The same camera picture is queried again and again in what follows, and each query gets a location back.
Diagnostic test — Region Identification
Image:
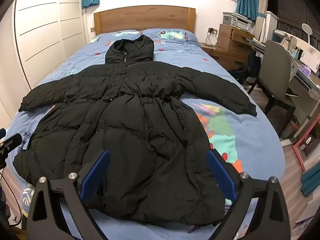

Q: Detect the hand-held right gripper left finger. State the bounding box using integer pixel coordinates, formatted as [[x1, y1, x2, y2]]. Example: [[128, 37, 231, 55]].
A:
[[25, 149, 111, 240]]

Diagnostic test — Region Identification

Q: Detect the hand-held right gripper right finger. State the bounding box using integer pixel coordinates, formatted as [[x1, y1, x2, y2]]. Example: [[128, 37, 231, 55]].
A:
[[205, 148, 292, 240]]

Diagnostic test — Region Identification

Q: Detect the black puffer coat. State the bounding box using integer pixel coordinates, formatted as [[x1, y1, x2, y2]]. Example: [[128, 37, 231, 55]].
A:
[[12, 34, 258, 227]]

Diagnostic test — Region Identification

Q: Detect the bed with blue cartoon sheet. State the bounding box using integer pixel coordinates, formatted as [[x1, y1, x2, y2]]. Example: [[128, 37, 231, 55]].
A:
[[5, 28, 286, 240]]

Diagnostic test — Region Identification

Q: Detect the teal cloth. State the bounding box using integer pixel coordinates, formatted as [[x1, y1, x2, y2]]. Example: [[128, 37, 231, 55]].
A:
[[300, 164, 320, 197]]

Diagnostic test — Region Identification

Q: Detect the black backpack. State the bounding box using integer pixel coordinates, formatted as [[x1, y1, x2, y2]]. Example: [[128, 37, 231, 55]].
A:
[[229, 66, 253, 83]]

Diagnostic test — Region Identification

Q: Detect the white wardrobe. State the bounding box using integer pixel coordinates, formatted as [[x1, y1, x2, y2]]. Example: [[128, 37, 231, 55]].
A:
[[12, 0, 87, 90]]

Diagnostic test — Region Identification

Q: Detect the dark blue hanging bag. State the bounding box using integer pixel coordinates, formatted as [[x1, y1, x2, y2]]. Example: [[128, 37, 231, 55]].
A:
[[247, 53, 262, 77]]

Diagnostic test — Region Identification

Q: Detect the white desk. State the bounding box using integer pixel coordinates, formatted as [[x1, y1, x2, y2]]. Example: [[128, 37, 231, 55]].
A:
[[252, 29, 320, 147]]

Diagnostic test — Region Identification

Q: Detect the wooden nightstand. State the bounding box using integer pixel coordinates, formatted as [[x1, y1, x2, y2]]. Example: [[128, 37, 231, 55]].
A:
[[200, 42, 250, 67]]

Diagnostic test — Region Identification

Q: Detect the grey chair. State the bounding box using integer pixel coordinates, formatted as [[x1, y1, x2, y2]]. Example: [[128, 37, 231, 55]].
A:
[[247, 39, 302, 136]]

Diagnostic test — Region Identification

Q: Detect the wooden drawer cabinet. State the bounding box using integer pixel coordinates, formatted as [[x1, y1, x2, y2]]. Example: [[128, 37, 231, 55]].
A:
[[217, 24, 255, 53]]

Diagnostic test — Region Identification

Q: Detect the white printer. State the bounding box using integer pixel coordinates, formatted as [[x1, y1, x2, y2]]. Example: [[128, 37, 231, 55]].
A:
[[222, 12, 253, 30]]

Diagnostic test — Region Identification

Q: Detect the white cabinet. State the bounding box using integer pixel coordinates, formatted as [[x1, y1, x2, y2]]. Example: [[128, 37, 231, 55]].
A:
[[265, 11, 279, 43]]

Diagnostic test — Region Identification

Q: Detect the wooden headboard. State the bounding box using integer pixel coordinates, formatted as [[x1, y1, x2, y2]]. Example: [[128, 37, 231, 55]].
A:
[[94, 5, 196, 35]]

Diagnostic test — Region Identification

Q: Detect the white desk lamp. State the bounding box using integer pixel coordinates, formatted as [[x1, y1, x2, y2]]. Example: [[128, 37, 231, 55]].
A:
[[301, 23, 313, 47]]

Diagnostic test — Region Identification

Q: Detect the black cable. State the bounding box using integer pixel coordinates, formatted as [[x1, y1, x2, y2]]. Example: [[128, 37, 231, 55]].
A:
[[0, 171, 24, 222]]

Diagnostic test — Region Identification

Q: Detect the charger cable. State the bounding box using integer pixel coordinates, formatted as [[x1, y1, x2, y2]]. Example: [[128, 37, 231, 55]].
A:
[[205, 33, 217, 47]]

